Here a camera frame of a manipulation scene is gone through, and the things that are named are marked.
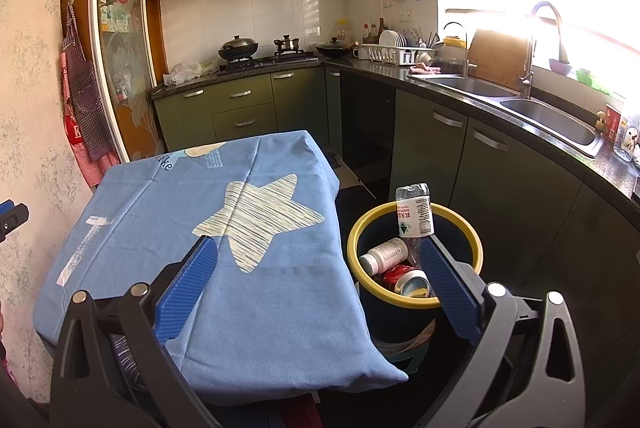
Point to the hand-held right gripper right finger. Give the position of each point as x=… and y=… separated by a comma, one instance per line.
x=452, y=290

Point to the black gas stove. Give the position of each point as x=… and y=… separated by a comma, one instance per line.
x=280, y=59

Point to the green plastic item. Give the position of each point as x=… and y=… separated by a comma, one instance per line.
x=592, y=80

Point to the white tape strip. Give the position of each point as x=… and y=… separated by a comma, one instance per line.
x=77, y=255

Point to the yellow-rimmed dark waste bin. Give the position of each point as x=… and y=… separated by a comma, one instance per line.
x=465, y=229

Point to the small seasoning bottles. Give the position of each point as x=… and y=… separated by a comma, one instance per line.
x=342, y=30

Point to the steel double sink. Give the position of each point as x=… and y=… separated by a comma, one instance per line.
x=550, y=123

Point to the yellow sponge basket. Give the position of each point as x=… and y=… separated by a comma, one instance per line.
x=454, y=42

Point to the black wok with lid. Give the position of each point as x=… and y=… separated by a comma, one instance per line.
x=239, y=49

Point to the stack of white plates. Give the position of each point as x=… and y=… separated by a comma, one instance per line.
x=391, y=38

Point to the dark striped cloth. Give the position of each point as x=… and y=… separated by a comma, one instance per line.
x=127, y=363

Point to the short steel faucet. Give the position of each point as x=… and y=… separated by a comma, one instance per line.
x=466, y=60

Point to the small dark pot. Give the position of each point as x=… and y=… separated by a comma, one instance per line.
x=286, y=45

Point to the white mug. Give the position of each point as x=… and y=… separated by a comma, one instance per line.
x=358, y=53

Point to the pink dishcloth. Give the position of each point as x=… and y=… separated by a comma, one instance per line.
x=425, y=68

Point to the shallow black lidded wok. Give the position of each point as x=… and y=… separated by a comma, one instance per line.
x=332, y=50

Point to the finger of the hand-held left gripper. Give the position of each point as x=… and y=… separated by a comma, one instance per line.
x=6, y=208
x=15, y=220

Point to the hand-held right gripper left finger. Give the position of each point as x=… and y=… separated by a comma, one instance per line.
x=187, y=293

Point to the clear figurine jar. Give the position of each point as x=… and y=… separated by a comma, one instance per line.
x=627, y=138

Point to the red carton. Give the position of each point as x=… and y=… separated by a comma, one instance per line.
x=612, y=123

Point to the wooden cutting board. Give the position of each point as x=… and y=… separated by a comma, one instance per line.
x=497, y=58

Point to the red soda can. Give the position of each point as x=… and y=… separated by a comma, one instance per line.
x=400, y=276

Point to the patterned glass sliding door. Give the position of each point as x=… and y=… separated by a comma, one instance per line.
x=120, y=58

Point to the purple bowl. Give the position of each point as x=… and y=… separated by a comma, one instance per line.
x=560, y=66

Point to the blue star-print tablecloth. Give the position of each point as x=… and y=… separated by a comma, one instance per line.
x=275, y=308

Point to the white dish rack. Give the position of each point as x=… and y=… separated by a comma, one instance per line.
x=387, y=54

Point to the clear labelled water bottle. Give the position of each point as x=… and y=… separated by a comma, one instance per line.
x=414, y=213

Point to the dark condiment bottles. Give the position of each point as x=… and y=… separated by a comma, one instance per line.
x=381, y=28

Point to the red checked apron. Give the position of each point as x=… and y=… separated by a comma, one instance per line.
x=85, y=108

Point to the white plastic bag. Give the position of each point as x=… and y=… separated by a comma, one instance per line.
x=187, y=72

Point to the tall steel faucet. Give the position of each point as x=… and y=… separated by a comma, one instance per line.
x=527, y=78

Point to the white pill bottle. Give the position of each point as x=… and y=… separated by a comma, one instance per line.
x=385, y=254

